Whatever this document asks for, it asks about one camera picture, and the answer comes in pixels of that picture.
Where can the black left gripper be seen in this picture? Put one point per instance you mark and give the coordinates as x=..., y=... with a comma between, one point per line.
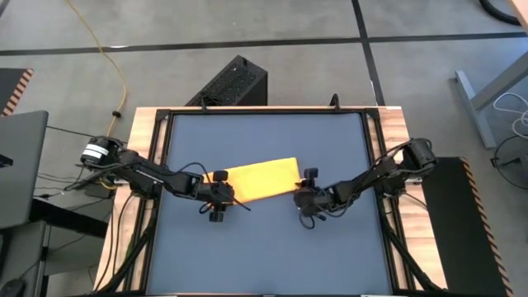
x=214, y=194

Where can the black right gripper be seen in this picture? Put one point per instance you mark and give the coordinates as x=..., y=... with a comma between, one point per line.
x=315, y=200

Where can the orange microfibre towel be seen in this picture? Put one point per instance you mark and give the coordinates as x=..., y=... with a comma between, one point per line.
x=264, y=179

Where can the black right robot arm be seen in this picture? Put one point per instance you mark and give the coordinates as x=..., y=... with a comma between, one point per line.
x=371, y=177

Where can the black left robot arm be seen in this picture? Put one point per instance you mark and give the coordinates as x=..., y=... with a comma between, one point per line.
x=140, y=169

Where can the blue-grey table mat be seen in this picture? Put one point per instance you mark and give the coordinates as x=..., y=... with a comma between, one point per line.
x=264, y=255

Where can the black computer tower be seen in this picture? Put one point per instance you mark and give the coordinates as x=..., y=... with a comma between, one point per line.
x=231, y=84

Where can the black striped-edge floor mat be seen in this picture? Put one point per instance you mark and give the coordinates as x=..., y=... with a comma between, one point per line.
x=10, y=88
x=458, y=231

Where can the grey metal table leg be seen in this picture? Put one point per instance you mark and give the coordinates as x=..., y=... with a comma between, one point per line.
x=475, y=111

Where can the grey flat panel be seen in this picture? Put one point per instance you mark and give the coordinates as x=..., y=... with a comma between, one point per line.
x=20, y=165

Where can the black computer mouse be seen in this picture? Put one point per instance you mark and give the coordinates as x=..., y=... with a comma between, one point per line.
x=10, y=288

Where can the light wooden desk corner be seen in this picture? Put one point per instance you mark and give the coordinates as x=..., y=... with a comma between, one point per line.
x=520, y=10

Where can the black table frame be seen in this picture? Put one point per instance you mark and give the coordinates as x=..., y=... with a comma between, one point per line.
x=268, y=110

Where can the black frame clamp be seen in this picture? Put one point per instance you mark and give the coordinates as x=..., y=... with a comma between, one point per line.
x=335, y=103

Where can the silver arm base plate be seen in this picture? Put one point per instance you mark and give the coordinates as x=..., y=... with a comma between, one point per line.
x=413, y=180
x=117, y=180

